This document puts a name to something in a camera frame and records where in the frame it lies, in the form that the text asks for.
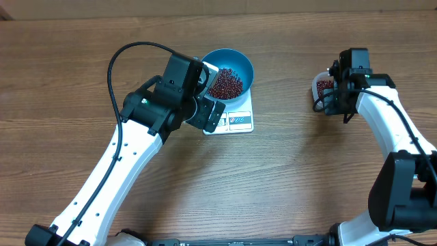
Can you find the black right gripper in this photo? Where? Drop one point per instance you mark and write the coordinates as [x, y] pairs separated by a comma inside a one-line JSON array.
[[330, 110]]

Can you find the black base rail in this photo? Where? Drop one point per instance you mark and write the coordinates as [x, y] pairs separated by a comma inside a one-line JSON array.
[[235, 241]]

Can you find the teal plastic bowl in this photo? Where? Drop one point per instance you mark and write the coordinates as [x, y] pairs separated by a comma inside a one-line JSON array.
[[230, 58]]

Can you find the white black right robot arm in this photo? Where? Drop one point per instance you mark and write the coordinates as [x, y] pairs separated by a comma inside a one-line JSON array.
[[402, 200]]

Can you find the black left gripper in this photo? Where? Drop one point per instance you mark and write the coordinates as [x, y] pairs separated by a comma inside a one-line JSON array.
[[206, 106]]

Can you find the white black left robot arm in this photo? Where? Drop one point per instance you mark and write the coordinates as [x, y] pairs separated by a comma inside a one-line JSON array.
[[148, 116]]

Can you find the red adzuki beans in container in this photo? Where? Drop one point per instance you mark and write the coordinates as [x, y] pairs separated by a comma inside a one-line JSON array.
[[322, 85]]

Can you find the red beans in bowl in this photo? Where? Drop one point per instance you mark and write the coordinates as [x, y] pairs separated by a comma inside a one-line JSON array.
[[228, 85]]

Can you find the clear plastic food container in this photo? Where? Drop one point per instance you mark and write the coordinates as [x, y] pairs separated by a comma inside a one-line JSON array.
[[327, 102]]

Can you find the white digital kitchen scale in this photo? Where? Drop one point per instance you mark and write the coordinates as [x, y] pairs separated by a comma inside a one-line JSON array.
[[237, 116]]

